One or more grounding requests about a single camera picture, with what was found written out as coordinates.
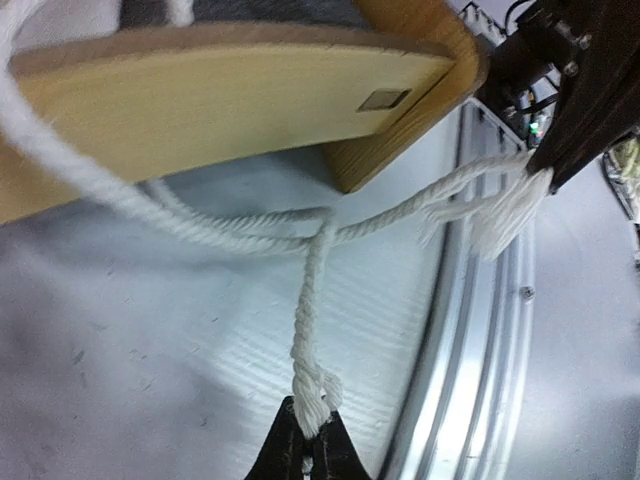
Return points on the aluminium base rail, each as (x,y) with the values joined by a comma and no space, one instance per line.
(462,405)

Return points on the wooden pet bed frame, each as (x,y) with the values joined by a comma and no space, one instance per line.
(147,102)

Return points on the grey bed mat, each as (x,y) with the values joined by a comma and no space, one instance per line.
(137,14)

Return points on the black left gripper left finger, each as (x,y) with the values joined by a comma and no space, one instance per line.
(284,450)

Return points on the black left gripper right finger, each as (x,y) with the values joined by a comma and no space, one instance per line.
(334,455)

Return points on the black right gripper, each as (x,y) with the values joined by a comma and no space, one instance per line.
(594,45)

